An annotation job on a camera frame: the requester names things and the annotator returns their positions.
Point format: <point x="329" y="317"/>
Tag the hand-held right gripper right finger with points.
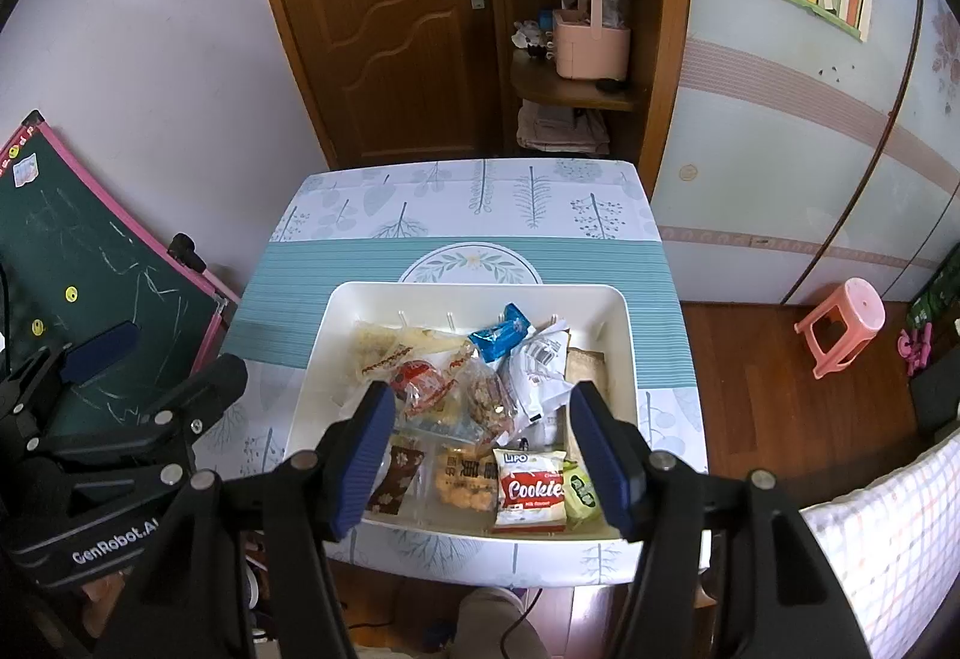
<point x="604" y="464"/>

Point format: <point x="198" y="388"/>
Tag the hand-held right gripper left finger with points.
<point x="360" y="464"/>

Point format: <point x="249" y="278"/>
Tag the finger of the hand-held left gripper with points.
<point x="202" y="393"/>
<point x="101" y="352"/>

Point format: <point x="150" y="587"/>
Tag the green snack packet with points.
<point x="581" y="494"/>

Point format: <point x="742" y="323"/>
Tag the brown floral snack packet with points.
<point x="397" y="479"/>

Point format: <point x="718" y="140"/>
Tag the red white cookie packet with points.
<point x="529" y="490"/>

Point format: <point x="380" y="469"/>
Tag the beige cracker packet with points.
<point x="589" y="364"/>

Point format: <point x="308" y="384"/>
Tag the red round snack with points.
<point x="421" y="383"/>

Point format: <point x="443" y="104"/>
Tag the yellow puffs packet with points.
<point x="461" y="486"/>

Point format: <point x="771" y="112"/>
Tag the large yellow pastry packet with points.
<point x="420" y="344"/>

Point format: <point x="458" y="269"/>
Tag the white plastic tray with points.
<point x="375" y="307"/>

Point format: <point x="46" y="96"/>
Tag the blue snack packet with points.
<point x="499" y="333"/>

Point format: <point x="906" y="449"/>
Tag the yellow smiley magnet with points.
<point x="37" y="328"/>
<point x="71" y="294"/>

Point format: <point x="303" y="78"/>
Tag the black clamp knob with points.
<point x="186" y="252"/>

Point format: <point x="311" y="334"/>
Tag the person's trouser leg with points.
<point x="495" y="625"/>

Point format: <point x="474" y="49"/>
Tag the pink plastic stool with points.
<point x="840" y="322"/>

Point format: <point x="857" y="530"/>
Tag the checkered bedding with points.
<point x="892" y="554"/>

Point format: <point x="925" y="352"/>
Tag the pink toy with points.
<point x="915" y="348"/>

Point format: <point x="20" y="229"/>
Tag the folded pink cloth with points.
<point x="562" y="130"/>

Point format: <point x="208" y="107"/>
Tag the sliding door wardrobe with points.
<point x="787" y="164"/>

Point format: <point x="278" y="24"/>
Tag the wooden door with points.
<point x="375" y="29"/>

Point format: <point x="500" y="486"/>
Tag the pink basket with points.
<point x="592" y="48"/>

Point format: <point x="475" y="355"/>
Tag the small toy figures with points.
<point x="532" y="38"/>

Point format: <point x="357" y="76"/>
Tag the wooden corner shelf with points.
<point x="660" y="29"/>

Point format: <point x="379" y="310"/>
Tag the green chalkboard pink frame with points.
<point x="97" y="247"/>

